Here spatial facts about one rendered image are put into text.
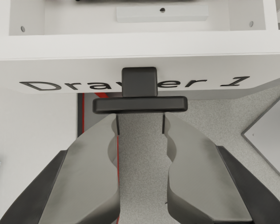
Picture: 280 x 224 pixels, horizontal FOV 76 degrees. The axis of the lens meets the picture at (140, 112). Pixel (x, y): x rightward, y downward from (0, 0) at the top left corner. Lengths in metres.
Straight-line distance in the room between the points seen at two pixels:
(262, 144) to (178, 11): 1.06
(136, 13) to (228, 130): 1.01
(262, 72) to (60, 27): 0.23
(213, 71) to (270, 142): 1.09
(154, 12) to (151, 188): 0.97
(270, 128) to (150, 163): 0.71
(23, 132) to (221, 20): 0.32
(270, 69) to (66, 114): 0.27
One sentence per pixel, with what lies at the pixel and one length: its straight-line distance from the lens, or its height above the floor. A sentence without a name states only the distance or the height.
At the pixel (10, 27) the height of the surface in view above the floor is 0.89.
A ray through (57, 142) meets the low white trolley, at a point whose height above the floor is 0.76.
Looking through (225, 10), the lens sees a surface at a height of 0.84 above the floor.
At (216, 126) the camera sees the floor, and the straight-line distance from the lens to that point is 1.14.
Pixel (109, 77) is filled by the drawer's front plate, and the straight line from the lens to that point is 0.17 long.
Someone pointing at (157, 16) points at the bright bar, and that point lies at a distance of 0.24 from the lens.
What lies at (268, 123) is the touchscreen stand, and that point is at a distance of 1.25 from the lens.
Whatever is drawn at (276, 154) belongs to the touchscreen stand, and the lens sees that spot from 1.28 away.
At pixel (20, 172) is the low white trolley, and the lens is 0.34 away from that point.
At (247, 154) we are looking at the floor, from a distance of 1.22.
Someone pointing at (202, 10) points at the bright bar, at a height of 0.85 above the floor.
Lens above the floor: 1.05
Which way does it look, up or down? 84 degrees down
